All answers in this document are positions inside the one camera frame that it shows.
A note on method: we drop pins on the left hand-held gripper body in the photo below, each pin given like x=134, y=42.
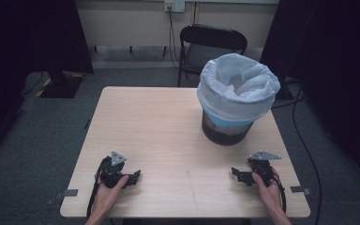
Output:
x=113, y=170

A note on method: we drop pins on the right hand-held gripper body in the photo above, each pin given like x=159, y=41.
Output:
x=262, y=167

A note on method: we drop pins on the person's right hand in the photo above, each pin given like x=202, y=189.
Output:
x=270, y=193

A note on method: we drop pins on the person's left hand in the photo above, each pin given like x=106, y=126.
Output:
x=107, y=197

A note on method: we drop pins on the dark mesh trash bin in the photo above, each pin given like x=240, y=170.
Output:
x=225, y=132

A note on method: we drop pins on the grey tape strip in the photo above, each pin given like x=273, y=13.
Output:
x=300, y=189
x=71, y=192

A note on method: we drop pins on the white plastic bin liner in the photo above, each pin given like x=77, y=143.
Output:
x=234, y=103

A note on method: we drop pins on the black stand base striped tape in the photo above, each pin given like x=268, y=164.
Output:
x=61, y=87

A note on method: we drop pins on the black curtain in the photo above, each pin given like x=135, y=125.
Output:
x=334, y=68
x=18, y=62

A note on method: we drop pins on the black folding chair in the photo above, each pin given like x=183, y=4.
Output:
x=211, y=37

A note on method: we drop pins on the white wall outlet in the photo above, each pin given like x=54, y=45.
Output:
x=175, y=5

